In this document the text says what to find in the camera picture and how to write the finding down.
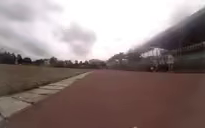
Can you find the red running track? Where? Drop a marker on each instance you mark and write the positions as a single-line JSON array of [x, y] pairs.
[[123, 100]]

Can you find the distant row of trees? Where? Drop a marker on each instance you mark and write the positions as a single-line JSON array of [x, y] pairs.
[[26, 61]]

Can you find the pale concrete kerb strip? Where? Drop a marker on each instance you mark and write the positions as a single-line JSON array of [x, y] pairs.
[[26, 96]]

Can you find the dull green grass field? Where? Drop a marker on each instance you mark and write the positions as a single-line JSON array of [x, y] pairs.
[[20, 78]]

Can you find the large dark grandstand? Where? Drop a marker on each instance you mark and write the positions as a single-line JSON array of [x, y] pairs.
[[193, 40]]

